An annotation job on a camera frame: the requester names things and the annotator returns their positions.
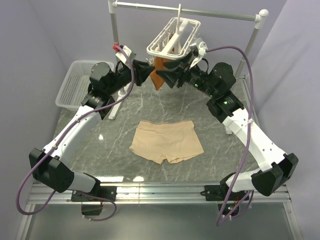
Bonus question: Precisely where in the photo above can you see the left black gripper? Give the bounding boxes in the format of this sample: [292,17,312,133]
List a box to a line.
[106,59,156,96]

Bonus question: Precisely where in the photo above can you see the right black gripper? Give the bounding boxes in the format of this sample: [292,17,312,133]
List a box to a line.
[155,51,218,99]

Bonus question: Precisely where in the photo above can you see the white clip drying hanger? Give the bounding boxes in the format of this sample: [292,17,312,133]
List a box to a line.
[146,5,208,67]

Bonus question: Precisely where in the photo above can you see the beige underwear shorts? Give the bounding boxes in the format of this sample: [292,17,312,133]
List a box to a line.
[129,120,204,165]

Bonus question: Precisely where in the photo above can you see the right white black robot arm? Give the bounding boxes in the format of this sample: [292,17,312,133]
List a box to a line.
[156,60,299,200]

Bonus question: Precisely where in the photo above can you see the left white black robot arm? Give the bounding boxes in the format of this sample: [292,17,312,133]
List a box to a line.
[29,60,155,201]

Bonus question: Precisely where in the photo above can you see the orange underwear on hanger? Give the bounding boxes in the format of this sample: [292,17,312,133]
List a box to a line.
[149,57,170,91]

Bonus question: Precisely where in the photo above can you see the white perforated plastic basket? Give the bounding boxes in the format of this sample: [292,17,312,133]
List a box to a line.
[55,60,101,111]

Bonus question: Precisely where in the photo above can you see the white metal clothes rack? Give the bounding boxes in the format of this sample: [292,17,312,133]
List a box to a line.
[107,16,253,134]

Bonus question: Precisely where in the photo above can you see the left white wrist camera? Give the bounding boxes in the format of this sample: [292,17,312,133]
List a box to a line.
[112,43,137,67]

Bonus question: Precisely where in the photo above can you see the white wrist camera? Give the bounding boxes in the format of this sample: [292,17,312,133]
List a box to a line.
[189,37,208,68]
[112,43,137,67]

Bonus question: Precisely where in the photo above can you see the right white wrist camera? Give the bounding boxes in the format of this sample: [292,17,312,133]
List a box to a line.
[189,37,208,68]

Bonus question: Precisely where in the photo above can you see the aluminium mounting rail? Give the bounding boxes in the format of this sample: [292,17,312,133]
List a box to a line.
[27,182,291,205]

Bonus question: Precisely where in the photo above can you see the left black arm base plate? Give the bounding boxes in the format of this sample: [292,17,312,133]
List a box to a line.
[71,186,117,202]

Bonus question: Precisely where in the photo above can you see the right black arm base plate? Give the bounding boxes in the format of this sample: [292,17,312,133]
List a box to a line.
[200,184,248,202]

